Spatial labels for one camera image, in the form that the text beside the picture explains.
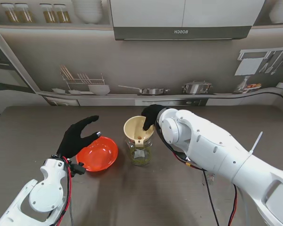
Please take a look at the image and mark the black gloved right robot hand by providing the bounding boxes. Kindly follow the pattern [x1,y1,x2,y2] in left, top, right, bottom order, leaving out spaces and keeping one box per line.
[141,104,166,131]

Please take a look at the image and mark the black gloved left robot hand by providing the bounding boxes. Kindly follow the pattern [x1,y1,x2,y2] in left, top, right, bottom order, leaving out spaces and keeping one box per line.
[56,115,102,162]

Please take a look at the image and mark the beige plastic funnel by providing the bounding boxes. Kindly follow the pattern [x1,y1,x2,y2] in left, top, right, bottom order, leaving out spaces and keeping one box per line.
[124,115,156,149]

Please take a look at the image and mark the orange plastic bowl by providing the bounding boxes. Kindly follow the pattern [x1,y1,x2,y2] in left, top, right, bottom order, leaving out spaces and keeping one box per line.
[75,136,119,172]

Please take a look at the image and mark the green mung beans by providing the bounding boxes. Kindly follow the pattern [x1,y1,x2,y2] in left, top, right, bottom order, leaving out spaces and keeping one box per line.
[129,145,153,166]

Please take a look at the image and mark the clear glass jar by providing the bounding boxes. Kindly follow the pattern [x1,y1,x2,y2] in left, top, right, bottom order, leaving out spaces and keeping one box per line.
[125,136,154,167]

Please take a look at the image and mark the printed kitchen backdrop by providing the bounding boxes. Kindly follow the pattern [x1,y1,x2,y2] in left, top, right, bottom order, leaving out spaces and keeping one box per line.
[0,0,283,116]

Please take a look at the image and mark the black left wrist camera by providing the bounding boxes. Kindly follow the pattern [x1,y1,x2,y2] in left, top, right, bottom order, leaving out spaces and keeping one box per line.
[70,162,87,178]

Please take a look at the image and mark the red left arm cable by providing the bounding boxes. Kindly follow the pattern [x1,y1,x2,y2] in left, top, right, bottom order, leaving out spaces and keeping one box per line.
[58,155,74,226]

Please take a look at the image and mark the dark grey hanging cable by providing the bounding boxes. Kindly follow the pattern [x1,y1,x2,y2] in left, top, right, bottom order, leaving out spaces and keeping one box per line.
[69,200,74,226]

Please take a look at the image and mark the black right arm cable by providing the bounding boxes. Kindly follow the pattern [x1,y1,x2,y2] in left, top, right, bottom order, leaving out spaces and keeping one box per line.
[154,119,220,226]

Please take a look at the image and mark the white cable tie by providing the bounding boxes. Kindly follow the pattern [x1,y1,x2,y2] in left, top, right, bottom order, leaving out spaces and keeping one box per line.
[248,131,264,156]

